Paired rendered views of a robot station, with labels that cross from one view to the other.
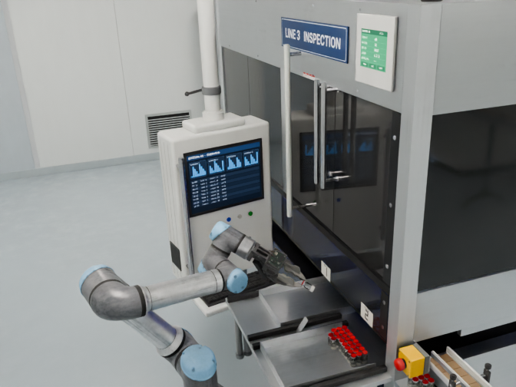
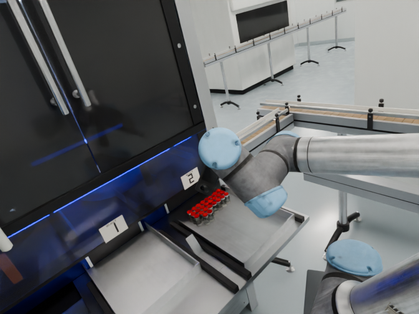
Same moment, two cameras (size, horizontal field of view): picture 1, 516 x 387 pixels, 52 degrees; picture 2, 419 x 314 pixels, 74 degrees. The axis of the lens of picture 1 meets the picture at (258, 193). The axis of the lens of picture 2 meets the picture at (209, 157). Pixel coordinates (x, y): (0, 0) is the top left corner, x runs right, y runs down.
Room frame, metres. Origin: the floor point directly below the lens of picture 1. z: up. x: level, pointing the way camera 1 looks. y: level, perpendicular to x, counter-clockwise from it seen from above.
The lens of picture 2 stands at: (1.85, 0.57, 1.57)
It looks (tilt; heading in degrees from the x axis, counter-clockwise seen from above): 27 degrees down; 252
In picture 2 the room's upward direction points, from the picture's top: 14 degrees counter-clockwise
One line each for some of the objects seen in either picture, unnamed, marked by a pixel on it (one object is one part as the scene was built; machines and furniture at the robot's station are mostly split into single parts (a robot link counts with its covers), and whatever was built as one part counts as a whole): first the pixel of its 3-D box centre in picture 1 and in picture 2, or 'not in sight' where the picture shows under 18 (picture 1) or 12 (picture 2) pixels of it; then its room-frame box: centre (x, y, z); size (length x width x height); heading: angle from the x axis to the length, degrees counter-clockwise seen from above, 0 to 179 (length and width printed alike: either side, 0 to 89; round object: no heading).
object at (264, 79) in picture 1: (266, 120); not in sight; (2.67, -0.06, 1.50); 0.49 x 0.01 x 0.59; 18
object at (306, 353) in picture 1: (315, 355); (233, 220); (1.58, -0.19, 0.90); 0.34 x 0.26 x 0.04; 108
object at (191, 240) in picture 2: (290, 328); (204, 252); (1.73, -0.10, 0.91); 0.14 x 0.03 x 0.06; 108
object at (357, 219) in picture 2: not in sight; (343, 230); (0.69, -0.54, 0.07); 0.50 x 0.08 x 0.14; 18
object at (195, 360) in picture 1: (198, 369); (352, 272); (1.46, 0.23, 0.96); 0.13 x 0.12 x 0.14; 32
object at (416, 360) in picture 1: (412, 360); not in sight; (1.41, -0.49, 0.99); 0.08 x 0.07 x 0.07; 108
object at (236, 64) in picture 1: (237, 101); not in sight; (3.13, 0.10, 1.50); 0.48 x 0.01 x 0.59; 18
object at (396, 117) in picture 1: (389, 234); (186, 75); (1.54, -0.42, 1.40); 0.05 x 0.01 x 0.80; 18
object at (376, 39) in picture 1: (375, 51); not in sight; (1.65, -0.37, 1.96); 0.21 x 0.01 x 0.21; 18
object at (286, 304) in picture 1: (306, 300); (139, 267); (1.94, -0.19, 0.90); 0.34 x 0.26 x 0.04; 108
